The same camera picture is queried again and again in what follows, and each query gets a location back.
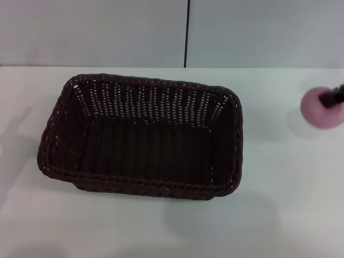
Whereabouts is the pink toy peach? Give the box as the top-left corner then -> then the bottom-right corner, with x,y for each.
300,86 -> 344,131

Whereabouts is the dark brown woven basket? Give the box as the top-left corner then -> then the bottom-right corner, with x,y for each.
37,73 -> 244,202

